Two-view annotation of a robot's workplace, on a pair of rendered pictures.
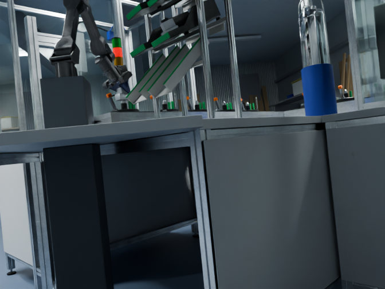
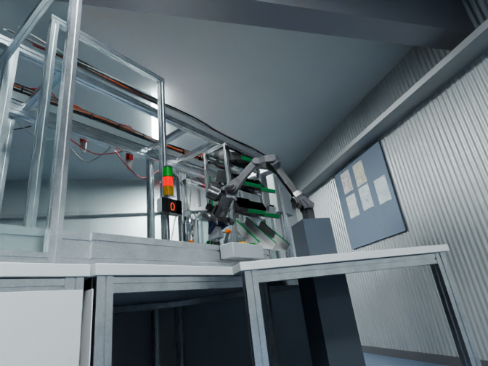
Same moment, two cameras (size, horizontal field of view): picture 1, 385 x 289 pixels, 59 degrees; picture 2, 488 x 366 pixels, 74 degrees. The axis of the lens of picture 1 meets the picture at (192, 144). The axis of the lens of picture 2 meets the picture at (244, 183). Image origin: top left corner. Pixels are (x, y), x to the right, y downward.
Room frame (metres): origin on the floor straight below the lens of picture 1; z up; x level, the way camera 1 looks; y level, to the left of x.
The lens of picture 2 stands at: (1.78, 1.88, 0.71)
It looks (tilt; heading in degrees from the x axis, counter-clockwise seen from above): 21 degrees up; 259
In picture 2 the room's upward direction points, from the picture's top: 7 degrees counter-clockwise
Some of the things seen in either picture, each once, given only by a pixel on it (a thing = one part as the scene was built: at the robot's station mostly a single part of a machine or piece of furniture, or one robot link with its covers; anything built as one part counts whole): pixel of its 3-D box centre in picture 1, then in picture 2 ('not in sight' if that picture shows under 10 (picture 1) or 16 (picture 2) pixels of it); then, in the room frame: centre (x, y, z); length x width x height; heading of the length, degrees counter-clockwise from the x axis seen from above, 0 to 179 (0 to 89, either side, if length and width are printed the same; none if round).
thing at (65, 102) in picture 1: (69, 109); (314, 242); (1.21, 0.42, 0.96); 0.14 x 0.14 x 0.20; 7
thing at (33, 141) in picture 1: (87, 140); (314, 269); (1.21, 0.37, 0.84); 0.90 x 0.70 x 0.03; 7
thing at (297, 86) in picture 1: (306, 86); not in sight; (6.98, -2.44, 1.76); 0.52 x 0.43 x 0.29; 7
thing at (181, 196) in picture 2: not in sight; (183, 216); (1.84, -1.03, 1.56); 0.09 x 0.04 x 1.39; 44
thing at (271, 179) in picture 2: not in sight; (285, 228); (0.82, -1.30, 1.43); 0.30 x 0.09 x 1.13; 44
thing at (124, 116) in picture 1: (196, 124); not in sight; (1.99, -0.04, 0.91); 1.24 x 0.33 x 0.10; 134
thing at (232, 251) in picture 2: not in sight; (242, 252); (1.57, 0.52, 0.93); 0.21 x 0.07 x 0.06; 44
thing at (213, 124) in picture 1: (193, 136); (159, 292); (1.97, -0.01, 0.85); 1.50 x 1.41 x 0.03; 44
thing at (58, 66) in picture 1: (66, 72); (308, 216); (1.21, 0.42, 1.09); 0.07 x 0.07 x 0.06; 7
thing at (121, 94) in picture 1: (124, 93); (214, 232); (1.66, 0.30, 1.08); 0.08 x 0.04 x 0.07; 134
